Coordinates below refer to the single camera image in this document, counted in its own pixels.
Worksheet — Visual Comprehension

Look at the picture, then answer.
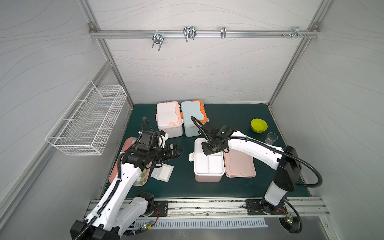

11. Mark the gauze packet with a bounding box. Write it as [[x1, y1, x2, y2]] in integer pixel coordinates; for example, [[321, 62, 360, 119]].
[[151, 164, 174, 182]]

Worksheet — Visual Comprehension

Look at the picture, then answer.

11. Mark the pink first aid box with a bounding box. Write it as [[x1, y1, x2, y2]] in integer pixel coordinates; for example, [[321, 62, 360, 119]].
[[189, 139, 257, 183]]

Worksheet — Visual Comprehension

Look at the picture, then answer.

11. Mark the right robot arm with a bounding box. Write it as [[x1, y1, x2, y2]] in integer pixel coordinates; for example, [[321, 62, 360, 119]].
[[191, 117, 323, 234]]

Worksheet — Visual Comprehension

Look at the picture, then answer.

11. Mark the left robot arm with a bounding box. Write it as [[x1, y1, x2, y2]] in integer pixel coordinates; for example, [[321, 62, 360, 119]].
[[70, 131, 183, 240]]

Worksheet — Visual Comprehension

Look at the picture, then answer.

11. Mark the green table mat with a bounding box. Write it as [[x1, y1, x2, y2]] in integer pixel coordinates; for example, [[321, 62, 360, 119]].
[[103, 103, 310, 199]]

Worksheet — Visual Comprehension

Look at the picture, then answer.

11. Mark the pink tray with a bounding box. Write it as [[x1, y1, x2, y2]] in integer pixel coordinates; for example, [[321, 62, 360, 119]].
[[108, 137, 152, 187]]

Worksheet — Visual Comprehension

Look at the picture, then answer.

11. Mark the green checkered cloth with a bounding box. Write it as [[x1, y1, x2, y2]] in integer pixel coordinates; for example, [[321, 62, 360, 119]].
[[121, 138, 150, 187]]

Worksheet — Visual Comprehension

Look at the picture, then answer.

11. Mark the green bowl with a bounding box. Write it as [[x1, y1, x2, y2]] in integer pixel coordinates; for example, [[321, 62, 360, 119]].
[[251, 119, 268, 133]]

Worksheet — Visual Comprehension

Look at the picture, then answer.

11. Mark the clear plastic cup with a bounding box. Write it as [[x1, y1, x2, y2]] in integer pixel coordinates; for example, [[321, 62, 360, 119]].
[[265, 133, 279, 145]]

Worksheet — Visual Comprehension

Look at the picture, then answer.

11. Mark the metal u-bolt clamp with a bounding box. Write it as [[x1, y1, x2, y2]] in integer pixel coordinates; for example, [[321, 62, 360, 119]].
[[183, 26, 197, 42]]

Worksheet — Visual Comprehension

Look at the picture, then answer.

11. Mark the metal hook clamp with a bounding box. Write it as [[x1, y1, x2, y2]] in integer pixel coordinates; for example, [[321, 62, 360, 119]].
[[152, 33, 164, 51]]

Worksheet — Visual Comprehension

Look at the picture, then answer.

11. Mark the aluminium crossbar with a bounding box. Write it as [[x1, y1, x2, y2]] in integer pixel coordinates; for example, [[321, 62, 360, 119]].
[[90, 29, 321, 39]]

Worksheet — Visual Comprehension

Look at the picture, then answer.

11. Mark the white box peach handle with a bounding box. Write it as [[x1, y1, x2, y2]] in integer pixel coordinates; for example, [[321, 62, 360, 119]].
[[156, 101, 183, 138]]

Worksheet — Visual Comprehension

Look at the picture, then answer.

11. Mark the blue box orange handle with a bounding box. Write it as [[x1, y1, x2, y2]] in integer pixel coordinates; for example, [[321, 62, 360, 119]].
[[181, 100, 209, 137]]

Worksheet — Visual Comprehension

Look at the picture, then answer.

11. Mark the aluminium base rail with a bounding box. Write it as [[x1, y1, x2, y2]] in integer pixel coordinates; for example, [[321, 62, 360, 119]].
[[86, 196, 330, 221]]

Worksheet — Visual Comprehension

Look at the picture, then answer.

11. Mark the white wire basket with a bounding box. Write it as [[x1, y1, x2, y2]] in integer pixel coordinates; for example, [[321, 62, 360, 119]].
[[45, 80, 127, 156]]

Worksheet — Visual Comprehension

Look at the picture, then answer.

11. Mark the small metal bracket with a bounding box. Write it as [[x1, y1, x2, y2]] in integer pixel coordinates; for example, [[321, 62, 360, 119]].
[[221, 27, 227, 39]]

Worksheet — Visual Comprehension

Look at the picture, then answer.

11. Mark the metal screw bracket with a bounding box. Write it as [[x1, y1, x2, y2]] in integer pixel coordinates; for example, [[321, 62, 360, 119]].
[[282, 27, 309, 39]]

